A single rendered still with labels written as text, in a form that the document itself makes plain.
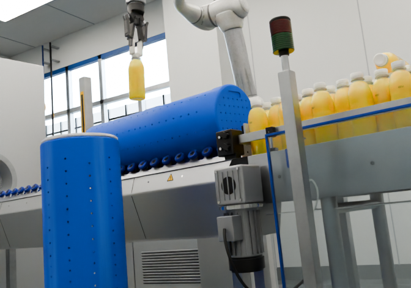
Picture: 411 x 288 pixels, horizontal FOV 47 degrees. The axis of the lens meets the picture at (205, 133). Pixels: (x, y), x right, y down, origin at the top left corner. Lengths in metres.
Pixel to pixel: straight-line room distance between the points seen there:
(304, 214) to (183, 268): 2.63
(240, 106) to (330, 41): 2.97
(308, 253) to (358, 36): 3.63
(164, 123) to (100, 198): 0.48
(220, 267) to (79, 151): 1.12
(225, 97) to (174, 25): 3.56
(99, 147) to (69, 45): 5.30
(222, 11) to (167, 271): 2.23
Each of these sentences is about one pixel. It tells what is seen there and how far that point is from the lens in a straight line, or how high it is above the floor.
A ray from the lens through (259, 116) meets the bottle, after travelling 1.66.
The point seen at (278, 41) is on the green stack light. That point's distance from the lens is 1.38.
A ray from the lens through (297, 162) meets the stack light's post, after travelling 1.31.
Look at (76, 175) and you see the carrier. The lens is 1.65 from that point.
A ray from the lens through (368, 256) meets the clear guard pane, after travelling 1.36.
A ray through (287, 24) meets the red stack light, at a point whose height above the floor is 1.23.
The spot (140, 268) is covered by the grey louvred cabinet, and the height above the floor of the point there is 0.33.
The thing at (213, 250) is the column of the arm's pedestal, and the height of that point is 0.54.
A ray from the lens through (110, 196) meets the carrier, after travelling 1.68.
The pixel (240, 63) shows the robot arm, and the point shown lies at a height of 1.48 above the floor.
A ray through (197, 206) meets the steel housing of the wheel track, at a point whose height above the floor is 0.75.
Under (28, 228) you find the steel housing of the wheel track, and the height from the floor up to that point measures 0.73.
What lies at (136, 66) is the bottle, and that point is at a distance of 2.06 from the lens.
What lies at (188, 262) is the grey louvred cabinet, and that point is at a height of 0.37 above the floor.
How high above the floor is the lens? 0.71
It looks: 10 degrees up
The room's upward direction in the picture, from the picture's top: 5 degrees counter-clockwise
